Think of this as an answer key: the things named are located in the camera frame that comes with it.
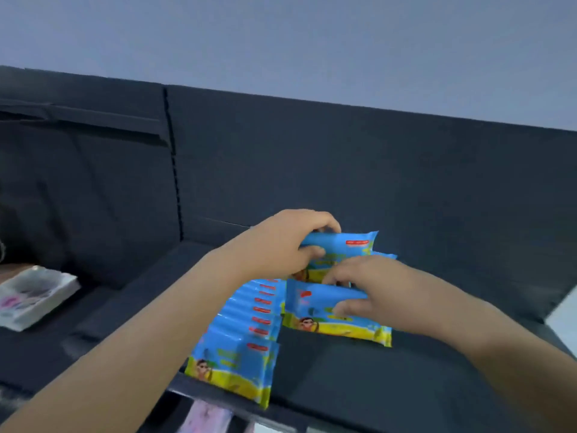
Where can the person's left hand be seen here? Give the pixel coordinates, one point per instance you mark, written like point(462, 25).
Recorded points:
point(270, 247)

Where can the person's right hand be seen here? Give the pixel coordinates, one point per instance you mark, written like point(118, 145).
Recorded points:
point(396, 297)

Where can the person's right thumb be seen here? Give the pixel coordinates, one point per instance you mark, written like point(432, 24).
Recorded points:
point(351, 307)

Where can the person's left thumb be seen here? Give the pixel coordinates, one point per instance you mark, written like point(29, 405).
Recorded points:
point(312, 254)

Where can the blue snack packet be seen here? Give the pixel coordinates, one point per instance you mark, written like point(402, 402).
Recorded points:
point(315, 317)
point(386, 255)
point(347, 245)

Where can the person's right forearm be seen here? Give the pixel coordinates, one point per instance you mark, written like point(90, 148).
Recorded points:
point(505, 347)

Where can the person's left forearm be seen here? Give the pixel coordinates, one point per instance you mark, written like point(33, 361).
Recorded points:
point(135, 347)

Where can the dark shelf unit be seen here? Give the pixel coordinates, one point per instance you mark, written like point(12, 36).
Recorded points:
point(405, 184)

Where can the row of blue packets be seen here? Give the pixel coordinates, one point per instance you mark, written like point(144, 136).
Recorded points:
point(239, 351)

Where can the slotted dark shelf upright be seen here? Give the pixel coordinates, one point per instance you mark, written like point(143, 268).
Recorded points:
point(175, 175)

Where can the pink pack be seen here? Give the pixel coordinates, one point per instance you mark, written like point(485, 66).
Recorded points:
point(205, 418)

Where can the stack of white packs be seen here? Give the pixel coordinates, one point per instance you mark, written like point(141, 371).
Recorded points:
point(34, 295)

